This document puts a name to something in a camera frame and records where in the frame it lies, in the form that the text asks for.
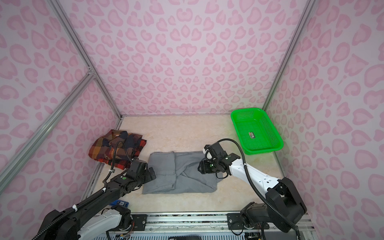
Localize green plastic basket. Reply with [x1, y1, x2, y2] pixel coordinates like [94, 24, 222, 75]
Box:
[231, 108, 284, 155]

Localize diagonal aluminium frame bar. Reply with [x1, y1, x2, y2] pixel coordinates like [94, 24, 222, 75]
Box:
[1, 71, 95, 193]

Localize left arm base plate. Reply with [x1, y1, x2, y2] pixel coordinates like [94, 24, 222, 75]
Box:
[109, 214, 148, 232]

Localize corner aluminium post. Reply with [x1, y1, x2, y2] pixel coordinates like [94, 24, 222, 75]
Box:
[47, 0, 123, 120]
[262, 0, 319, 112]

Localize blue black tool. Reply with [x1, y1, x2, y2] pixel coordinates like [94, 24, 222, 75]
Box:
[109, 200, 129, 208]

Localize right corner aluminium post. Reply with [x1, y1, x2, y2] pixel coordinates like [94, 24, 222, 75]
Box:
[262, 0, 319, 112]

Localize left black corrugated cable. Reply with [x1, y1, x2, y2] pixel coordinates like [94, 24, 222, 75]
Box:
[31, 140, 135, 240]

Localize right black corrugated cable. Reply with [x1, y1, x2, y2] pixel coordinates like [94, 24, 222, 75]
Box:
[215, 138, 302, 240]

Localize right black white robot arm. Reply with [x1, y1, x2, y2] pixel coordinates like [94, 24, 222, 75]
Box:
[198, 142, 307, 234]

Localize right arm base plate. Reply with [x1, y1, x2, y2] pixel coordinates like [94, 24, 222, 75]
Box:
[226, 213, 270, 230]

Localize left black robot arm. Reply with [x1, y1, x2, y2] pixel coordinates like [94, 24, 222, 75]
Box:
[34, 159, 156, 240]

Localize folded plaid flannel shirt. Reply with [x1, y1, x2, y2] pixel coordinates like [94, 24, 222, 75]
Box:
[89, 130, 147, 170]

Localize left corner aluminium post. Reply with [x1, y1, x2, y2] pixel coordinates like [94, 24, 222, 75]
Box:
[47, 0, 123, 120]

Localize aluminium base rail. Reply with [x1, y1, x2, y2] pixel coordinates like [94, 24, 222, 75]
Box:
[56, 209, 319, 240]

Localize black corrugated cable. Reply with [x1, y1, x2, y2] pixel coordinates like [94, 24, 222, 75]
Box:
[31, 140, 135, 240]
[215, 138, 302, 240]

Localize grey long sleeve shirt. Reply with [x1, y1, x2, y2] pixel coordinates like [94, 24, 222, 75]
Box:
[143, 152, 221, 195]

